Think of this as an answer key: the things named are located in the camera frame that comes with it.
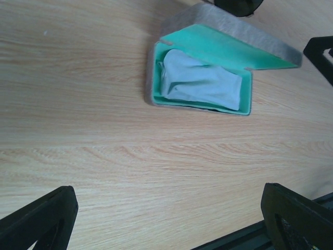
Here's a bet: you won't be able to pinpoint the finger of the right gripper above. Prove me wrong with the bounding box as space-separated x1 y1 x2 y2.
303 36 333 85

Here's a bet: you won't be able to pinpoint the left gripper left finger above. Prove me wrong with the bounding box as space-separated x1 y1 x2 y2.
1 186 78 249

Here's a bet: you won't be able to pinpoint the light blue cleaning cloth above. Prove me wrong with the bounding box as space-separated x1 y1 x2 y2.
160 49 242 110

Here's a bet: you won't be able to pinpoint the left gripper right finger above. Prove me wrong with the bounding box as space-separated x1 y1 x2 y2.
261 183 332 249

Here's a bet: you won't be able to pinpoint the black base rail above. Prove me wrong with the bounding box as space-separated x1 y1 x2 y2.
189 194 333 250

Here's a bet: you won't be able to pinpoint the grey glasses case green lining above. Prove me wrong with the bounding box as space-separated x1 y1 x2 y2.
144 3 302 116

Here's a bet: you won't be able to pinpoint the round dark sunglasses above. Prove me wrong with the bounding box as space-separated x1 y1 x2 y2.
213 0 263 17

